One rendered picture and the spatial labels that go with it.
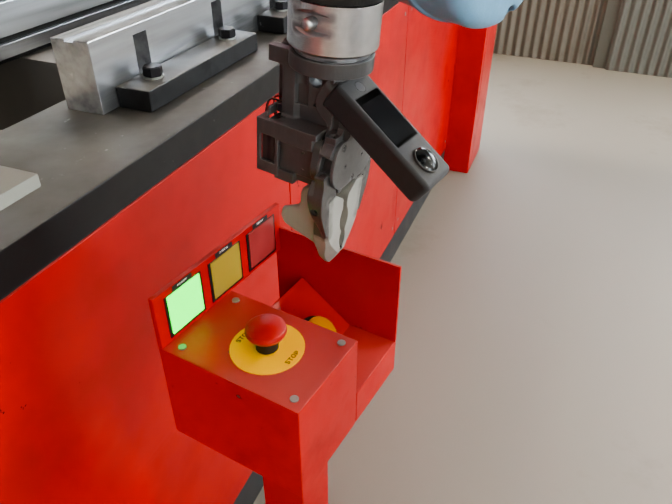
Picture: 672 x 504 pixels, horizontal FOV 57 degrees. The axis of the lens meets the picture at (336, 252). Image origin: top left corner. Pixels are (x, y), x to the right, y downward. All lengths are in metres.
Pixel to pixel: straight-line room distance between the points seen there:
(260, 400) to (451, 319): 1.33
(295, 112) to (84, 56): 0.39
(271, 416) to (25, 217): 0.31
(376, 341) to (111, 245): 0.32
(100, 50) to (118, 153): 0.16
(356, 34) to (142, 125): 0.42
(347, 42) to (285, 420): 0.32
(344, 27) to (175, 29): 0.54
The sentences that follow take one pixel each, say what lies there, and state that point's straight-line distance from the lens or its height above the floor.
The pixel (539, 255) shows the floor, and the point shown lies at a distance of 2.19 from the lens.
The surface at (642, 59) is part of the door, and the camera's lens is 4.09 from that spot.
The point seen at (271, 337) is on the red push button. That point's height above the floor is 0.81.
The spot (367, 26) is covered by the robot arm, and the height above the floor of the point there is 1.07.
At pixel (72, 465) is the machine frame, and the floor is 0.58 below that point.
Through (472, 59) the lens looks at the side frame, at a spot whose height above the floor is 0.47.
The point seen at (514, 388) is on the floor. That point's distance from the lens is 1.69.
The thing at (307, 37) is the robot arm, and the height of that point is 1.06.
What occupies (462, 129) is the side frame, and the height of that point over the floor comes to 0.19.
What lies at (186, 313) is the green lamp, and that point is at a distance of 0.62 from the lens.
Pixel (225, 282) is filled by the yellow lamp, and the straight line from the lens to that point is 0.66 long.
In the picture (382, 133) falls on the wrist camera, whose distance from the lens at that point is 0.51.
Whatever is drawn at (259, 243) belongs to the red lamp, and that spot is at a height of 0.81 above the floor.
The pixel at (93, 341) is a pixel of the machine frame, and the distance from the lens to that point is 0.77.
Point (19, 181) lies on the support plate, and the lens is 0.46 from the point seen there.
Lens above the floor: 1.19
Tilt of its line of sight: 35 degrees down
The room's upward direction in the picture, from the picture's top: straight up
